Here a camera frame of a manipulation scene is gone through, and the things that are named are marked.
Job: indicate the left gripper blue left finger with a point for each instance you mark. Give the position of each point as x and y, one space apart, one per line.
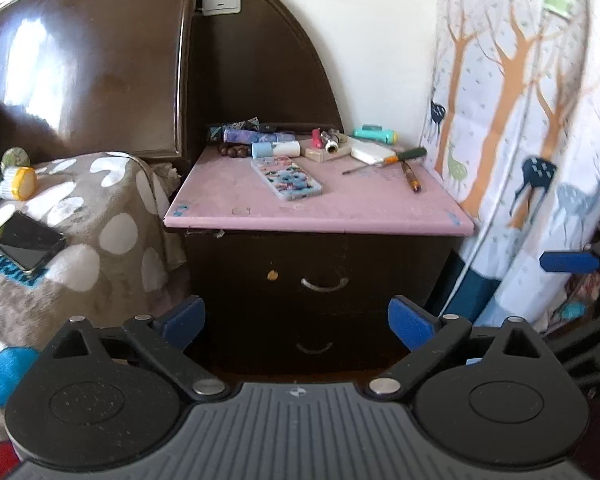
160 342

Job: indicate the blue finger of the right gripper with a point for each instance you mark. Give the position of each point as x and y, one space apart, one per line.
569 262

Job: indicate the white box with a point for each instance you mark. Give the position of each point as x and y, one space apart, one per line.
372 150

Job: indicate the purple folded umbrella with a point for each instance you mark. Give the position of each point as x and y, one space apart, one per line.
239 136

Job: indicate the teal toy flashlight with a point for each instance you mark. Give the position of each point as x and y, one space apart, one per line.
376 133

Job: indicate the dark wooden headboard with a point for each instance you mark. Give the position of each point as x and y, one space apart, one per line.
151 77

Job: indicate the grey spotted blanket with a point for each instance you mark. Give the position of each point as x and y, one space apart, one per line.
119 260

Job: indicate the small cardboard box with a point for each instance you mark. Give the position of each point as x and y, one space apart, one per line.
320 155

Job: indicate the black smartphone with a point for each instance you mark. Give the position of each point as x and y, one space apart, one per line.
29 243

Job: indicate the round green patterned tin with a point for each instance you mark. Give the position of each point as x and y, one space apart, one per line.
15 157

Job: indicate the lower drawer with handle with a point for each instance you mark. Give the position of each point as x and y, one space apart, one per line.
297 345

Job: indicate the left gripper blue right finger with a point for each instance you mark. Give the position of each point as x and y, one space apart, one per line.
431 342

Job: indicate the deer print fabric wardrobe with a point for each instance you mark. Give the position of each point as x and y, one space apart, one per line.
513 135

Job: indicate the dark top drawer metal handle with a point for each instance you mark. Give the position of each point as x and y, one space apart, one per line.
323 272

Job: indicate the dark wooden nightstand pink top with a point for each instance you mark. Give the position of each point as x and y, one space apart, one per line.
226 194

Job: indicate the brown back scratcher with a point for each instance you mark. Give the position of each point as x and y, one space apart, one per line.
411 178

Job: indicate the green handled screwdriver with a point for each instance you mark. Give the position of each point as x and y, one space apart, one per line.
404 156

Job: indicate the colourful phone case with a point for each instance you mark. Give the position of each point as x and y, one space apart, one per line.
285 178

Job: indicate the yellow white round jar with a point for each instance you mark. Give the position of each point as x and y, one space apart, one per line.
18 183

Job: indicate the blue white cylinder bottle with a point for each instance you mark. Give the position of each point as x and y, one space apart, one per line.
291 149

